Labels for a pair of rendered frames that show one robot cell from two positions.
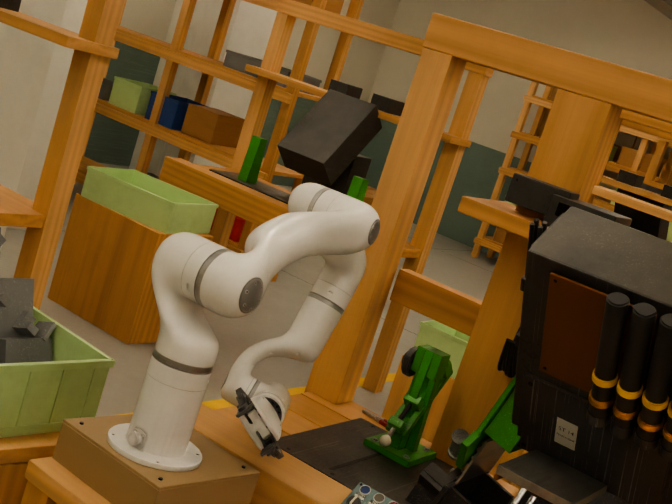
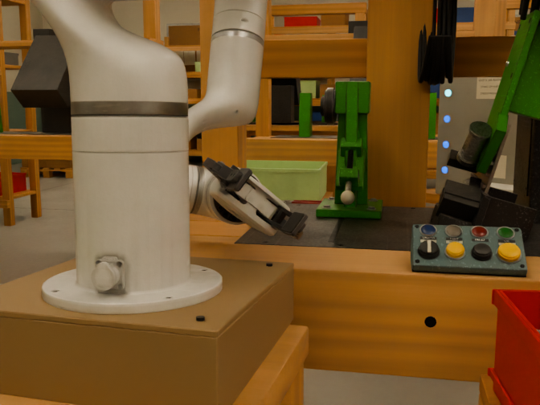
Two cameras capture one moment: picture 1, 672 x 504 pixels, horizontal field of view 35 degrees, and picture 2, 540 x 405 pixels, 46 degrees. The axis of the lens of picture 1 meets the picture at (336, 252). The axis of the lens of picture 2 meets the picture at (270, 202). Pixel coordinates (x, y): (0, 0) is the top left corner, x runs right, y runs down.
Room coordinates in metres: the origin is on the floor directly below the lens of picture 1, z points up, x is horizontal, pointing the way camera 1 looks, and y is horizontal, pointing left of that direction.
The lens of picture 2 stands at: (1.26, 0.30, 1.14)
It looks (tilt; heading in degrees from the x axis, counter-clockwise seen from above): 9 degrees down; 341
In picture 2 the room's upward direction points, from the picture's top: straight up
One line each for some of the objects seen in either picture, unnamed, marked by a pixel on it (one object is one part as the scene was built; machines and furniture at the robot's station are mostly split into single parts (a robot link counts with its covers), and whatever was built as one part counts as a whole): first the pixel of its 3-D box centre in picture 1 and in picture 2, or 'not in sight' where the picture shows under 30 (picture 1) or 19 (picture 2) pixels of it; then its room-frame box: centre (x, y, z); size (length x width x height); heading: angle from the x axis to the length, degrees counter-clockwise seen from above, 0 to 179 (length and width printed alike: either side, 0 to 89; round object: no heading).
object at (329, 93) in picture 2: (410, 360); (328, 106); (2.49, -0.26, 1.12); 0.07 x 0.03 x 0.08; 150
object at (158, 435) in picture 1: (168, 405); (132, 204); (1.94, 0.22, 1.02); 0.19 x 0.19 x 0.18
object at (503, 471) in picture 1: (567, 473); not in sight; (2.03, -0.58, 1.11); 0.39 x 0.16 x 0.03; 150
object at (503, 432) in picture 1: (517, 413); (529, 77); (2.14, -0.47, 1.17); 0.13 x 0.12 x 0.20; 60
